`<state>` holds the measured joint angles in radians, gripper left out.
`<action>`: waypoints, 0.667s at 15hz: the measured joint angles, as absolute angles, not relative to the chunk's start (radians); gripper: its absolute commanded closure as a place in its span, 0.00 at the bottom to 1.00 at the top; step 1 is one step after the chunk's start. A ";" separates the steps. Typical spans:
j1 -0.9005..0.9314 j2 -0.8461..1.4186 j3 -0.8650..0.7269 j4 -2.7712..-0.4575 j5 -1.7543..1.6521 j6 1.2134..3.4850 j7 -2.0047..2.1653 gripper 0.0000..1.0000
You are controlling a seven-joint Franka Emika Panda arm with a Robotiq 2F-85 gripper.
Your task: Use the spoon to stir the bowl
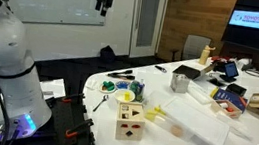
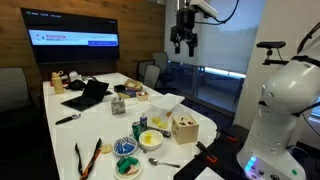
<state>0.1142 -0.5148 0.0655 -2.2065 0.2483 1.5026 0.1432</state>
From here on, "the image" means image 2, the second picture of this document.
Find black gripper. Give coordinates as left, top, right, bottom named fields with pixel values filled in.
left=170, top=7, right=200, bottom=58

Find silver metal spoon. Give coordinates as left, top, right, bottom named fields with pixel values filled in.
left=148, top=157, right=181, bottom=169

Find white bowl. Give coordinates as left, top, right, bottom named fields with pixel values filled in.
left=138, top=129, right=164, bottom=151

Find blue patterned bowl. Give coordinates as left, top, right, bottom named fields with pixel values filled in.
left=112, top=135, right=139, bottom=158

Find grey office chair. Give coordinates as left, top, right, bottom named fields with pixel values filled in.
left=143, top=64, right=162, bottom=90
left=152, top=51, right=169, bottom=74
left=137, top=59, right=155, bottom=83

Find white window blind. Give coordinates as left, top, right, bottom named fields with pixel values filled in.
left=165, top=0, right=268, bottom=75

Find cardboard box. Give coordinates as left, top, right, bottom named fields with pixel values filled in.
left=123, top=78, right=144, bottom=92

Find small wooden tray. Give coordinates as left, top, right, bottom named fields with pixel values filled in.
left=135, top=91, right=150, bottom=102

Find blue book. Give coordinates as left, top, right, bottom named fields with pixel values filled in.
left=118, top=88, right=141, bottom=99

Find small black box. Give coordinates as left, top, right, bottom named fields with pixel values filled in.
left=113, top=84, right=127, bottom=94

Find small blue-capped bottle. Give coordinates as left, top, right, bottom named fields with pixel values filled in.
left=139, top=111, right=148, bottom=132

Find wooden shape sorter box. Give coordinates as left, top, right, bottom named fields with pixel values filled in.
left=171, top=114, right=200, bottom=146

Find green soda can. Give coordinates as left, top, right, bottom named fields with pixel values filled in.
left=131, top=120, right=143, bottom=142

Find black and orange clamp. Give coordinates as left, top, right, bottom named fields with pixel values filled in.
left=195, top=140, right=219, bottom=165
left=215, top=128, right=238, bottom=144

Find black laptop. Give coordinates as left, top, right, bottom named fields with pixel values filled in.
left=60, top=79, right=110, bottom=112

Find white rounded object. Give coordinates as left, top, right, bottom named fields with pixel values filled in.
left=68, top=70, right=84, bottom=82

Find thin metal utensil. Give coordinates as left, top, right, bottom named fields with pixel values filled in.
left=137, top=143, right=148, bottom=154

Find blue block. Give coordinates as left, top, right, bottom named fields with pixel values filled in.
left=117, top=142, right=134, bottom=155

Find black mounting board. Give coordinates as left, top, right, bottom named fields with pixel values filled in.
left=173, top=123, right=261, bottom=180

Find green block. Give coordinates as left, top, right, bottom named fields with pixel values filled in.
left=126, top=155, right=139, bottom=166
left=116, top=157, right=130, bottom=175

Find tan cracker piece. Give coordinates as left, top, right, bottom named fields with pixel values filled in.
left=100, top=143, right=114, bottom=155

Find yellow bottle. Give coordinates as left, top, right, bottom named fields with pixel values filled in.
left=50, top=70, right=65, bottom=95

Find tan wedge piece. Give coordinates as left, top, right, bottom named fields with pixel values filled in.
left=125, top=165, right=140, bottom=176

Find black marker pen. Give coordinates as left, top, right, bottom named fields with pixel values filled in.
left=54, top=113, right=82, bottom=126

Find black and orange tongs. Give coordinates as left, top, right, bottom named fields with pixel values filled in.
left=74, top=137, right=103, bottom=180

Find white plate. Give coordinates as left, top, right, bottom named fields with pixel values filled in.
left=113, top=156, right=144, bottom=180

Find black cable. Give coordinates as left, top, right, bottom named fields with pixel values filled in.
left=194, top=0, right=241, bottom=26

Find black camera on stand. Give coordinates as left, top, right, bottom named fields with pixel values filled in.
left=255, top=40, right=290, bottom=67

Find wall-mounted TV screen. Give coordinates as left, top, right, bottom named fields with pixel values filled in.
left=20, top=7, right=121, bottom=65

